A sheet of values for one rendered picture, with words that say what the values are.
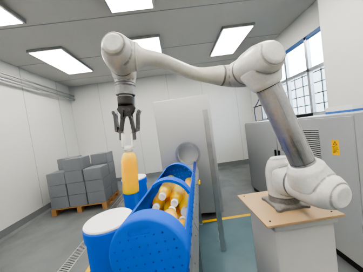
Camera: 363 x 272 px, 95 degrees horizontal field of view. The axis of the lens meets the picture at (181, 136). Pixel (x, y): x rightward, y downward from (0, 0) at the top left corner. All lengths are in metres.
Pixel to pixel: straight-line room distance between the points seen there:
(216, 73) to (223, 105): 5.13
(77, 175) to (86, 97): 3.03
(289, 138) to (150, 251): 0.69
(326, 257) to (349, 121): 1.14
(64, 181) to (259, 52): 4.33
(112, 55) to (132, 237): 0.61
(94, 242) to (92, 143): 5.41
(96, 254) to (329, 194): 1.11
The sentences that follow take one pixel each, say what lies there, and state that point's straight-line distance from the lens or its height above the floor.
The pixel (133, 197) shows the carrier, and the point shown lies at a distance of 1.96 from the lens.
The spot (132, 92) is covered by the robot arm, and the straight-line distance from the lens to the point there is 0.80.
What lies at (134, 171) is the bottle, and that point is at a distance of 0.79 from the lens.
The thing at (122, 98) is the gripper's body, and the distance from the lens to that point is 0.79.
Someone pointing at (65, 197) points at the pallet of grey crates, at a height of 0.38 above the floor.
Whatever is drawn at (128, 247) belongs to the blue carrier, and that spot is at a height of 1.14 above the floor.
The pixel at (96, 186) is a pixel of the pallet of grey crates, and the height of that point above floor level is 0.52.
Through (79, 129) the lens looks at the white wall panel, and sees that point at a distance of 6.56.
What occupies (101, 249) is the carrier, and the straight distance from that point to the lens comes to 1.13.
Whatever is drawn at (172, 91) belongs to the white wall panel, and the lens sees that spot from 5.84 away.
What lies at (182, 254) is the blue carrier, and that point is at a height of 1.10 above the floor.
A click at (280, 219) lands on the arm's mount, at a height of 1.01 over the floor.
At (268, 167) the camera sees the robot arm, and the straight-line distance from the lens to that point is 1.07.
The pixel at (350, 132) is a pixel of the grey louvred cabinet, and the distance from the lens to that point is 1.98.
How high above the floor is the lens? 1.51
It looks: 2 degrees down
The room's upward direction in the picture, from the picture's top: 8 degrees counter-clockwise
